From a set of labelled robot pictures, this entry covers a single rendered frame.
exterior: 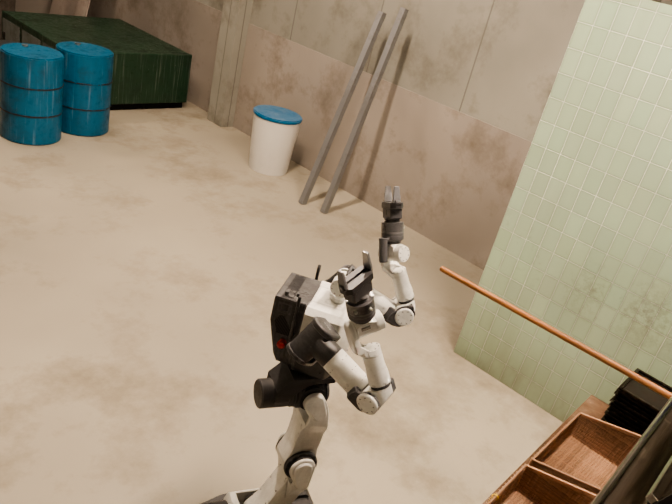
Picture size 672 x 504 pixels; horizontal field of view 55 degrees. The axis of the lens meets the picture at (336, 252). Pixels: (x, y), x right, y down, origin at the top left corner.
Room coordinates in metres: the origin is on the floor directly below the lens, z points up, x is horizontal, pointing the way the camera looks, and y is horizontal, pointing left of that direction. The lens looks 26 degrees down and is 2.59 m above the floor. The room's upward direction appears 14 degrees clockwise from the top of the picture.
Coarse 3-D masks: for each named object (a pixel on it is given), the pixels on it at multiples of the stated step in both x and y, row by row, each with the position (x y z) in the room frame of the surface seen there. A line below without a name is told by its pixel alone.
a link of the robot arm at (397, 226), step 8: (384, 208) 2.38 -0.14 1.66; (392, 208) 2.32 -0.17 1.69; (400, 208) 2.33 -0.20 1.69; (384, 216) 2.37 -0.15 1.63; (392, 216) 2.32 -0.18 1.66; (400, 216) 2.34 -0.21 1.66; (384, 224) 2.33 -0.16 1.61; (392, 224) 2.32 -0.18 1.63; (400, 224) 2.33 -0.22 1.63; (384, 232) 2.32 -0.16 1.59; (392, 232) 2.31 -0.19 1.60; (400, 232) 2.32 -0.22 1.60
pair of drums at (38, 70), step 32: (0, 64) 5.94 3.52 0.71; (32, 64) 5.89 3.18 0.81; (64, 64) 6.44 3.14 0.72; (96, 64) 6.52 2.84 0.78; (0, 96) 5.95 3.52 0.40; (32, 96) 5.89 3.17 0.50; (64, 96) 6.43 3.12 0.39; (96, 96) 6.53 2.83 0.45; (0, 128) 5.95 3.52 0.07; (32, 128) 5.90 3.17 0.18; (64, 128) 6.43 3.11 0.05; (96, 128) 6.55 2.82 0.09
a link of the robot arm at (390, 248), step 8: (384, 240) 2.29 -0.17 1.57; (392, 240) 2.30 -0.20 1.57; (400, 240) 2.32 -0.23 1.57; (384, 248) 2.28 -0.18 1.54; (392, 248) 2.29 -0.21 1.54; (400, 248) 2.28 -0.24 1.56; (408, 248) 2.31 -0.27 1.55; (384, 256) 2.27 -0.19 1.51; (392, 256) 2.28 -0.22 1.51; (400, 256) 2.27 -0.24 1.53; (408, 256) 2.30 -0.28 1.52
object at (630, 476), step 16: (656, 416) 1.81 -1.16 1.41; (656, 432) 1.72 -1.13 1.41; (656, 448) 1.64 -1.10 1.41; (640, 464) 1.54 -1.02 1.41; (656, 464) 1.57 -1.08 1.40; (608, 480) 1.44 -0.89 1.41; (624, 480) 1.45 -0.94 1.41; (640, 480) 1.48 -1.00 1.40; (608, 496) 1.37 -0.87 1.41; (624, 496) 1.39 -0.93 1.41; (640, 496) 1.41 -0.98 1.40
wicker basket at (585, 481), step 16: (576, 416) 2.66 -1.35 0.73; (560, 432) 2.51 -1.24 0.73; (592, 432) 2.65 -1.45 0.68; (608, 432) 2.61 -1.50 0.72; (624, 432) 2.57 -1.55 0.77; (544, 448) 2.36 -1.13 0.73; (560, 448) 2.57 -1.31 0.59; (576, 448) 2.60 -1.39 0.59; (592, 448) 2.63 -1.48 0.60; (608, 448) 2.59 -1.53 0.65; (624, 448) 2.56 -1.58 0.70; (544, 464) 2.24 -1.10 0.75; (560, 464) 2.45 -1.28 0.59; (576, 464) 2.49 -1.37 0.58; (608, 464) 2.55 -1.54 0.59; (576, 480) 2.15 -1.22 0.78; (592, 480) 2.40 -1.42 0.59
